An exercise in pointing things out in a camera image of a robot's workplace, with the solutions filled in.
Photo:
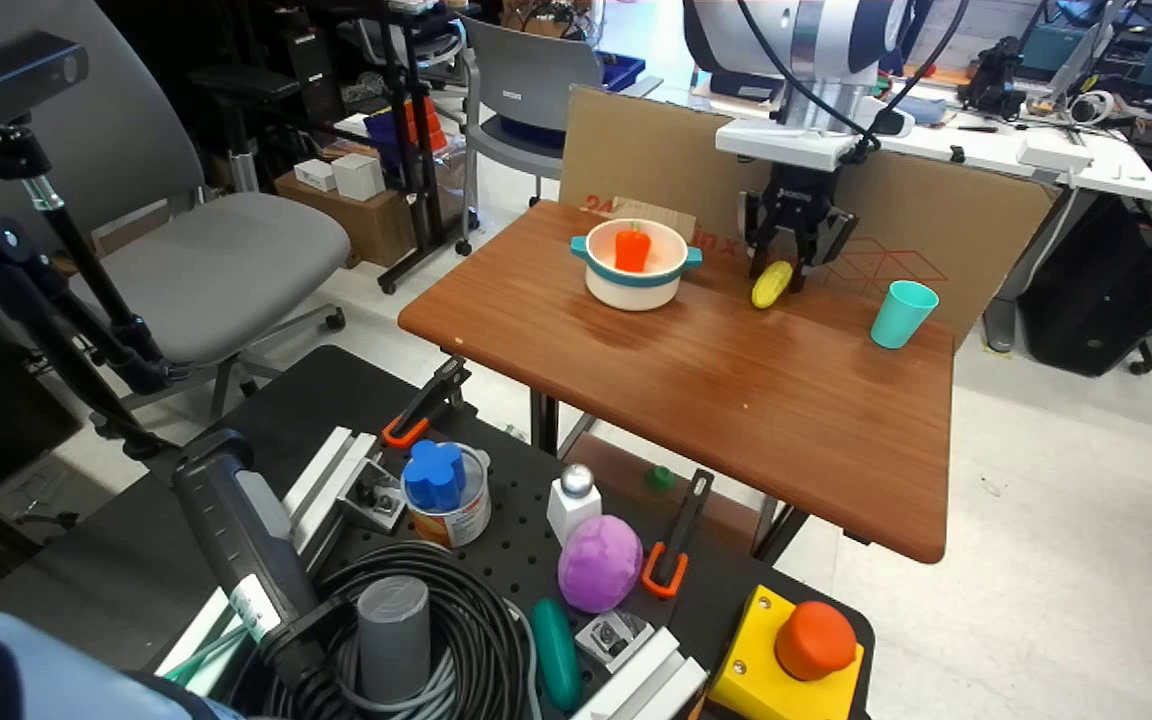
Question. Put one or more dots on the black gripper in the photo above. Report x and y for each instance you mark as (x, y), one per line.
(803, 204)

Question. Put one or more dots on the yellow toy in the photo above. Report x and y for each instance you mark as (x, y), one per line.
(774, 286)

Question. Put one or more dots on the blue toy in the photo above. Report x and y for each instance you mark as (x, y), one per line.
(434, 475)

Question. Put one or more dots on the brown wooden table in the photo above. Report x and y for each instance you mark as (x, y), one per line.
(737, 386)

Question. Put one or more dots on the teal plastic cup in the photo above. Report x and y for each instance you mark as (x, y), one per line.
(901, 319)

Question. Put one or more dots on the small orange cup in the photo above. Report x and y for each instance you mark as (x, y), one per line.
(634, 248)

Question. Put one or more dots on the cardboard back panel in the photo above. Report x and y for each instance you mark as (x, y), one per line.
(641, 145)

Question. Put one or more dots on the small green object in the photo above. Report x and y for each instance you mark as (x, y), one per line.
(658, 475)

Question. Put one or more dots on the orange black clamp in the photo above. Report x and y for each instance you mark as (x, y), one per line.
(423, 406)
(681, 526)

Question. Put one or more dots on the white desk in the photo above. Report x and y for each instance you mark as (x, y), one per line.
(1081, 153)

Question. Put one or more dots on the white bottle silver cap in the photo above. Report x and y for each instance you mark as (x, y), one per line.
(574, 506)

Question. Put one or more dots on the purple ball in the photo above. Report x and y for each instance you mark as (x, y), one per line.
(602, 567)

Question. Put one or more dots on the orange stop button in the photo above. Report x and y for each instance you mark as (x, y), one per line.
(818, 642)

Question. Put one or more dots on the black metal stand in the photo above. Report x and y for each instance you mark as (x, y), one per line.
(406, 161)

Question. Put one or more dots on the black perforated breadboard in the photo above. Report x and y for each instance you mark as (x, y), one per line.
(521, 561)

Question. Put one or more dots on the brown cardboard box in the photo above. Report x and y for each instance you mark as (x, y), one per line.
(369, 224)

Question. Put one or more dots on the yellow emergency stop box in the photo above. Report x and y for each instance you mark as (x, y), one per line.
(749, 673)

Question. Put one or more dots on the aluminium extrusion bar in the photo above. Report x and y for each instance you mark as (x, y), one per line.
(649, 673)
(323, 487)

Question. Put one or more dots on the grey cylinder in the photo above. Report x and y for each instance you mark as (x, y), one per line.
(395, 642)

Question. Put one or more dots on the grey office chair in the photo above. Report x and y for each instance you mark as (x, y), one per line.
(217, 261)

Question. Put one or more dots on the black handheld device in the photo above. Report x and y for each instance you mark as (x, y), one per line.
(221, 523)

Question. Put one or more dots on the black tripod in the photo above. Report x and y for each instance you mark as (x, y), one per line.
(80, 267)

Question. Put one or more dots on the black cart top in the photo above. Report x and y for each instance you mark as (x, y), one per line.
(139, 561)

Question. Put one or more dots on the light blue white object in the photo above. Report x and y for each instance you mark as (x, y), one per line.
(40, 673)

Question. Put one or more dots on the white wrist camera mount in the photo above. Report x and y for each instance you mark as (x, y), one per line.
(790, 145)

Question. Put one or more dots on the grey chair black frame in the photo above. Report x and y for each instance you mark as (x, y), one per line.
(531, 80)

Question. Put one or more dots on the small grey mount block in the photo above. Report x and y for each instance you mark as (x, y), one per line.
(610, 637)

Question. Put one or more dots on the black stereo camera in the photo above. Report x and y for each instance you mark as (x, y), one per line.
(3, 80)

